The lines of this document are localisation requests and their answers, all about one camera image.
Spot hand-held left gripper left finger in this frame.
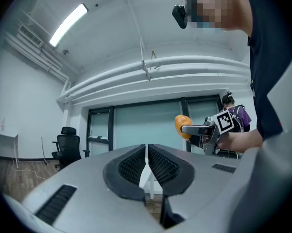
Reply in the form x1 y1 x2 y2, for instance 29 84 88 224
21 143 166 233

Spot black office chair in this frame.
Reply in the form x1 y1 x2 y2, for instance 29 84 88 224
51 126 91 171

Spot white floor cable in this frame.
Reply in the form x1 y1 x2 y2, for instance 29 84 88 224
13 164 53 180

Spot dark window frame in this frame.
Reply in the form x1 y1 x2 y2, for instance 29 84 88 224
86 94 222 153

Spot person's right forearm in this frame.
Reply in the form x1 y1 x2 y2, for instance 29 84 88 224
218 127 265 154

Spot person's head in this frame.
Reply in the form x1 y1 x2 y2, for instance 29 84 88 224
186 0 254 36

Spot person's black shirt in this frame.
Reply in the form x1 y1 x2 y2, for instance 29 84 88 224
246 0 292 141

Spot white ceiling pipes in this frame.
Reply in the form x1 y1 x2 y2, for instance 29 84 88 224
56 55 251 104

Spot white air vent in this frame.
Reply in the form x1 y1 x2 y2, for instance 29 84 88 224
16 24 44 48

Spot orange fruit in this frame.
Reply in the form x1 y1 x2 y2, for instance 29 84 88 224
174 115 193 139

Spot black head camera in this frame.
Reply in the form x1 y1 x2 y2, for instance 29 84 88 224
172 4 189 30

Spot long ceiling light strip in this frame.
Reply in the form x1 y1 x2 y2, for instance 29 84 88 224
49 3 89 47

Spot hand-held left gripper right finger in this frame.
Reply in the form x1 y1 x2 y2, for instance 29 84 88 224
147 143 243 233

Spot white side table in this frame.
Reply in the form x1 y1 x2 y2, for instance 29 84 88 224
0 127 20 169

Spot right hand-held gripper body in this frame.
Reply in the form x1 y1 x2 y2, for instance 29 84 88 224
189 109 236 156

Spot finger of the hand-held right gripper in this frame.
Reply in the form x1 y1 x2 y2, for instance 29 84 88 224
180 124 215 137

